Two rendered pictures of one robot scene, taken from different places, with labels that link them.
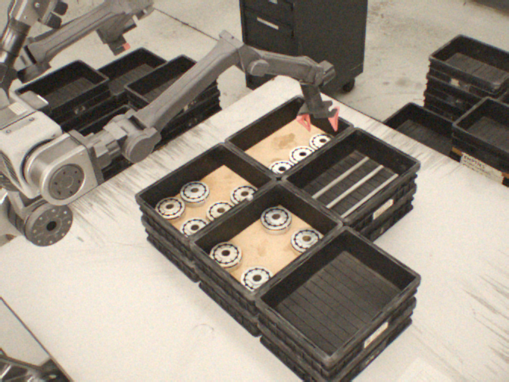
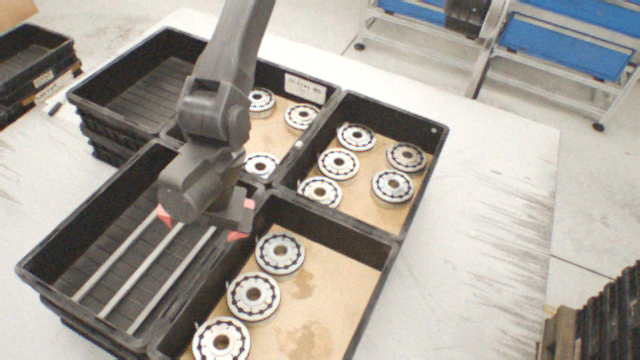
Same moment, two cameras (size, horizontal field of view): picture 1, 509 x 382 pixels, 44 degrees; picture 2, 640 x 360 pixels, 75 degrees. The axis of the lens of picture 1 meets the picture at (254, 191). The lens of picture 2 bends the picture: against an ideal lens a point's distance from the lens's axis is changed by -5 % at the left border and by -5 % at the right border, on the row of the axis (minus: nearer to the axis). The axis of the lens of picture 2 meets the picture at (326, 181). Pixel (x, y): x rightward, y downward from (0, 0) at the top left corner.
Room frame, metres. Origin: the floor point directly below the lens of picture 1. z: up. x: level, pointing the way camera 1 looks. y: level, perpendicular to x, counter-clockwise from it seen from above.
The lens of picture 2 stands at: (2.15, -0.29, 1.63)
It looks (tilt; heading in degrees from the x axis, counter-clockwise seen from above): 48 degrees down; 149
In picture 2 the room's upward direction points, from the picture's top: 8 degrees clockwise
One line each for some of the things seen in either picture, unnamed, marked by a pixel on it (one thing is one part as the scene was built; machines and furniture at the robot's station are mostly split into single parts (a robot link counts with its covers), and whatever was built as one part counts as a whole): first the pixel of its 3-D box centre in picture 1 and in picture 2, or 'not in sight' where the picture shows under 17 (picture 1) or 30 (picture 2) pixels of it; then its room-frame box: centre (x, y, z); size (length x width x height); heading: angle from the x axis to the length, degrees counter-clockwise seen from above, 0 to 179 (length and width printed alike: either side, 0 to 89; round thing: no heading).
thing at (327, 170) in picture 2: (221, 211); (338, 163); (1.52, 0.12, 0.86); 0.10 x 0.10 x 0.01
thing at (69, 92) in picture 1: (73, 119); not in sight; (2.79, 0.94, 0.37); 0.40 x 0.30 x 0.45; 131
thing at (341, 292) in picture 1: (337, 300); (164, 90); (1.11, -0.22, 0.87); 0.40 x 0.30 x 0.11; 129
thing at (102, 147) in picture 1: (98, 150); not in sight; (1.17, 0.36, 1.45); 0.09 x 0.08 x 0.12; 41
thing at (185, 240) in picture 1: (206, 189); (368, 156); (1.57, 0.16, 0.92); 0.40 x 0.30 x 0.02; 129
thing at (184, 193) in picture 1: (195, 191); (393, 185); (1.63, 0.21, 0.86); 0.10 x 0.10 x 0.01
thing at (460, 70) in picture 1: (469, 94); not in sight; (2.71, -1.18, 0.37); 0.40 x 0.30 x 0.45; 41
